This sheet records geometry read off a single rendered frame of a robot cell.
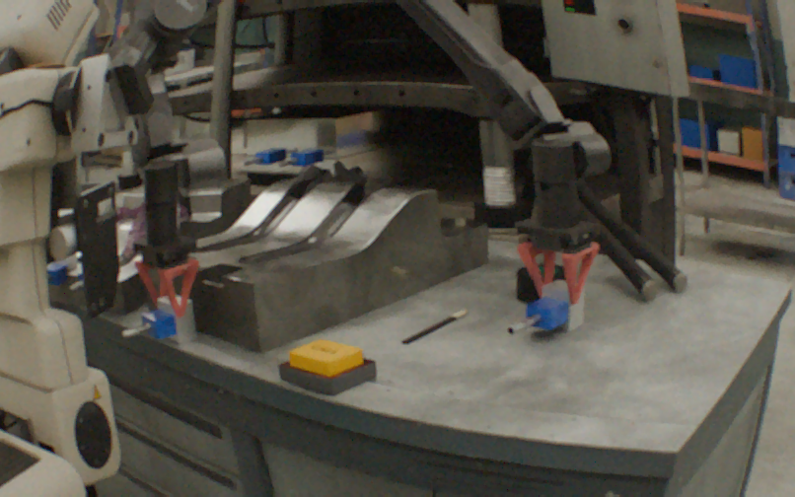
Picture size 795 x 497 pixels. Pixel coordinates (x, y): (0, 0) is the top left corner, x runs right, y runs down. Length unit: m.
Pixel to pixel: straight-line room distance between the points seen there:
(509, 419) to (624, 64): 0.99
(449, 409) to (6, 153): 0.62
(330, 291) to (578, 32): 0.80
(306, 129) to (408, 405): 1.22
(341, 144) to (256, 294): 0.98
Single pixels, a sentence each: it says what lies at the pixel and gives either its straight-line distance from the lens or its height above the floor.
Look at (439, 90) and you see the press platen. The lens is 2.10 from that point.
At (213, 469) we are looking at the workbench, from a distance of 1.54.
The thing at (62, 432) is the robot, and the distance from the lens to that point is 1.21.
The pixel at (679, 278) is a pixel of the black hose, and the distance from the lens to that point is 1.53.
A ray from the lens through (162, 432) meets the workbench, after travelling 1.62.
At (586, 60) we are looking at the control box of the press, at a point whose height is 1.12.
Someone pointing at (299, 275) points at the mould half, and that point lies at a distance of 1.38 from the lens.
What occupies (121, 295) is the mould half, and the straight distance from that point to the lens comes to 1.53.
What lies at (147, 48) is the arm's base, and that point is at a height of 1.22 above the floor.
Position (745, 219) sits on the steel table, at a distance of 4.80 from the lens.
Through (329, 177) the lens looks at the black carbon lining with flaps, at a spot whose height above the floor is 0.94.
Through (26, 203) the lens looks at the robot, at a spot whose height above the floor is 1.06.
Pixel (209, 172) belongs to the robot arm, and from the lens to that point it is 1.36.
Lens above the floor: 1.23
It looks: 14 degrees down
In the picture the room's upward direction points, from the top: 2 degrees counter-clockwise
